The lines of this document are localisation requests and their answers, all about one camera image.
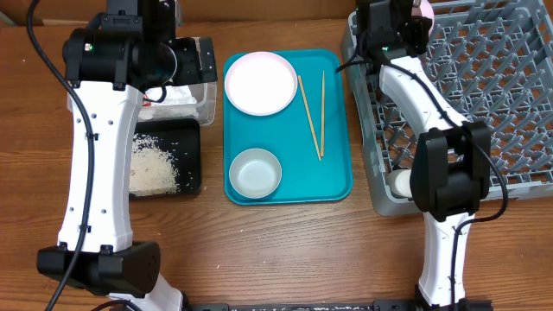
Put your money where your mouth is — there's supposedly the white shallow bowl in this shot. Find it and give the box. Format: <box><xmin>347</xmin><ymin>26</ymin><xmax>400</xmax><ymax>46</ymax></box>
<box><xmin>411</xmin><ymin>0</ymin><xmax>435</xmax><ymax>22</ymax></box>

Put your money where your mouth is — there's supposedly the white napkin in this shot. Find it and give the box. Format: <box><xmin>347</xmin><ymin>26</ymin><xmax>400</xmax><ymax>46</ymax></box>
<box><xmin>138</xmin><ymin>86</ymin><xmax>199</xmax><ymax>122</ymax></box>

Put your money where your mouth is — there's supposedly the white rice pile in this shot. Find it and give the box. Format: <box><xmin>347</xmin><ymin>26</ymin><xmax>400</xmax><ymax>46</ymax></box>
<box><xmin>129</xmin><ymin>133</ymin><xmax>179</xmax><ymax>197</ymax></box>

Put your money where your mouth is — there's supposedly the grey bowl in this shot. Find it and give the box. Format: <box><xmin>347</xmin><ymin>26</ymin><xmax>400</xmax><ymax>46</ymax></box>
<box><xmin>228</xmin><ymin>148</ymin><xmax>283</xmax><ymax>200</ymax></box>

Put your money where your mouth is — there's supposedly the white cup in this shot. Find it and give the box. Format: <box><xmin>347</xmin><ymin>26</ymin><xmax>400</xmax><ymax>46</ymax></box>
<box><xmin>386</xmin><ymin>169</ymin><xmax>412</xmax><ymax>199</ymax></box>

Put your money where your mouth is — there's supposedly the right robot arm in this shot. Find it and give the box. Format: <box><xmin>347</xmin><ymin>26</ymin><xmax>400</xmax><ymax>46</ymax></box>
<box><xmin>356</xmin><ymin>1</ymin><xmax>493</xmax><ymax>310</ymax></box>

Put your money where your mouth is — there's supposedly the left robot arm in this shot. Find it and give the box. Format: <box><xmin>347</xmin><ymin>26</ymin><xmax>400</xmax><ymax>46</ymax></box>
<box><xmin>36</xmin><ymin>0</ymin><xmax>217</xmax><ymax>310</ymax></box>

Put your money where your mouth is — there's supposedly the clear plastic waste bin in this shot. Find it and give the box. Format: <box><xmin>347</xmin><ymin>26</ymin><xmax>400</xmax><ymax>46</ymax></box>
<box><xmin>67</xmin><ymin>36</ymin><xmax>217</xmax><ymax>129</ymax></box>

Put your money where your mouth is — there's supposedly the grey dishwasher rack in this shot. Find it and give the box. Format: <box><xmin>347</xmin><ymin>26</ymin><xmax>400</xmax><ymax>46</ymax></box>
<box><xmin>345</xmin><ymin>1</ymin><xmax>552</xmax><ymax>216</ymax></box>

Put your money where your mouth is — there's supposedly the large white plate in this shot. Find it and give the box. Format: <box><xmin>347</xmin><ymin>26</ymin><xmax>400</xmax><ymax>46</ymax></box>
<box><xmin>225</xmin><ymin>52</ymin><xmax>298</xmax><ymax>117</ymax></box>

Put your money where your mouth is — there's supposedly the black rectangular tray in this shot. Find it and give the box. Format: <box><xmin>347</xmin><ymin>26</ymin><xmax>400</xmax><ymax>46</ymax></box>
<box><xmin>130</xmin><ymin>118</ymin><xmax>201</xmax><ymax>199</ymax></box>

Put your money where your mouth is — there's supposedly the teal serving tray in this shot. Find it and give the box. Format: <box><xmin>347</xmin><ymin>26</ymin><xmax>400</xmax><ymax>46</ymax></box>
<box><xmin>223</xmin><ymin>49</ymin><xmax>353</xmax><ymax>206</ymax></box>

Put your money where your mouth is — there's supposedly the right wooden chopstick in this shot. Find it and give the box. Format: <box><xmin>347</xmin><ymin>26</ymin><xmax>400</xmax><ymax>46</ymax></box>
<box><xmin>321</xmin><ymin>70</ymin><xmax>326</xmax><ymax>157</ymax></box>

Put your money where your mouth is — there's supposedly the wooden chopstick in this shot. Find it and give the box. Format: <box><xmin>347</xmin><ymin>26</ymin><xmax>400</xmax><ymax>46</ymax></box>
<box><xmin>297</xmin><ymin>75</ymin><xmax>321</xmax><ymax>162</ymax></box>
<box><xmin>321</xmin><ymin>70</ymin><xmax>326</xmax><ymax>157</ymax></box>

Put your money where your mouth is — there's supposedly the left wooden chopstick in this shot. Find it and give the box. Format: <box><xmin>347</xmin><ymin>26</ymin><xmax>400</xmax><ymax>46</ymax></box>
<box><xmin>297</xmin><ymin>75</ymin><xmax>321</xmax><ymax>162</ymax></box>

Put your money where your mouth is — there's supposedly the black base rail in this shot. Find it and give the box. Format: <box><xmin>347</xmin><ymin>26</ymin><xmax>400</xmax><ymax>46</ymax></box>
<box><xmin>186</xmin><ymin>300</ymin><xmax>493</xmax><ymax>311</ymax></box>

